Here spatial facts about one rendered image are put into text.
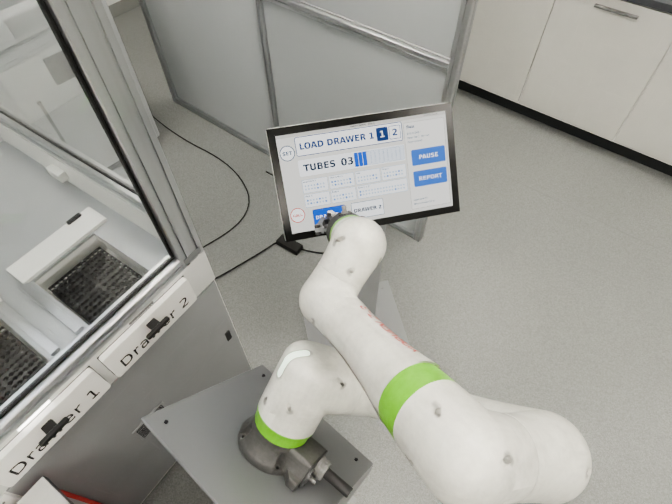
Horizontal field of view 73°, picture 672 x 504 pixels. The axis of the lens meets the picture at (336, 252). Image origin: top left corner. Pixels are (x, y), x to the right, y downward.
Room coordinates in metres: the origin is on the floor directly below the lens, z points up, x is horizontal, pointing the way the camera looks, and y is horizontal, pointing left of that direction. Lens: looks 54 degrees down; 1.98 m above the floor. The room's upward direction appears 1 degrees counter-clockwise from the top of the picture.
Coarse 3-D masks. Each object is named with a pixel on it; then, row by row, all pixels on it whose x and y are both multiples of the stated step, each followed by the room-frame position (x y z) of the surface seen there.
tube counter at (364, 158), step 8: (352, 152) 0.96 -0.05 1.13; (360, 152) 0.96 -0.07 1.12; (368, 152) 0.96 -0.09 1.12; (376, 152) 0.97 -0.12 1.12; (384, 152) 0.97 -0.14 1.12; (392, 152) 0.97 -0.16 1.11; (400, 152) 0.97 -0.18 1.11; (344, 160) 0.94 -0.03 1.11; (352, 160) 0.94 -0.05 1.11; (360, 160) 0.95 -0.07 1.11; (368, 160) 0.95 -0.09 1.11; (376, 160) 0.95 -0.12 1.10; (384, 160) 0.95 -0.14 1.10; (392, 160) 0.96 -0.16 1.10; (400, 160) 0.96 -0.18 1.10; (344, 168) 0.93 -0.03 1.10; (352, 168) 0.93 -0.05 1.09
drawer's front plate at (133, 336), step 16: (176, 288) 0.65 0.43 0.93; (160, 304) 0.60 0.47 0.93; (176, 304) 0.63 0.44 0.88; (144, 320) 0.56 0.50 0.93; (160, 320) 0.58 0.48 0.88; (128, 336) 0.51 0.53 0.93; (144, 336) 0.54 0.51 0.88; (160, 336) 0.56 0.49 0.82; (112, 352) 0.47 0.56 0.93; (128, 352) 0.49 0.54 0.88; (144, 352) 0.52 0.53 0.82; (112, 368) 0.45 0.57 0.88; (128, 368) 0.47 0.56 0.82
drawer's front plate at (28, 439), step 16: (80, 384) 0.39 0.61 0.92; (96, 384) 0.41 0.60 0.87; (64, 400) 0.36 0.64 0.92; (80, 400) 0.37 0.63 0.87; (96, 400) 0.39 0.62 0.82; (48, 416) 0.32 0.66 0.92; (64, 416) 0.33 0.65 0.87; (80, 416) 0.35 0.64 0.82; (32, 432) 0.28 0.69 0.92; (64, 432) 0.31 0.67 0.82; (16, 448) 0.25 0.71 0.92; (32, 448) 0.26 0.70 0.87; (48, 448) 0.27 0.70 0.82; (0, 464) 0.22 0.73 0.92; (32, 464) 0.24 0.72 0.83; (0, 480) 0.20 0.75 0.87; (16, 480) 0.20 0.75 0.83
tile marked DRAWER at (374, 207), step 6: (378, 198) 0.88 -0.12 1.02; (354, 204) 0.87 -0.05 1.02; (360, 204) 0.87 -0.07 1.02; (366, 204) 0.87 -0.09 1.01; (372, 204) 0.87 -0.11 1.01; (378, 204) 0.87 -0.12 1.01; (354, 210) 0.86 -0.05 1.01; (360, 210) 0.86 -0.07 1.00; (366, 210) 0.86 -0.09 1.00; (372, 210) 0.86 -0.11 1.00; (378, 210) 0.86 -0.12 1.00; (366, 216) 0.85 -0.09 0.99
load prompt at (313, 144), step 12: (336, 132) 0.99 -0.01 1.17; (348, 132) 0.99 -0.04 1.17; (360, 132) 1.00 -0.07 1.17; (372, 132) 1.00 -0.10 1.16; (384, 132) 1.00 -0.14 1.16; (396, 132) 1.01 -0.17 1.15; (300, 144) 0.96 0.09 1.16; (312, 144) 0.96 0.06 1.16; (324, 144) 0.96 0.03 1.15; (336, 144) 0.97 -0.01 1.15; (348, 144) 0.97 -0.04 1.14; (360, 144) 0.98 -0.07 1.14; (372, 144) 0.98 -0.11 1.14; (300, 156) 0.94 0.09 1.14
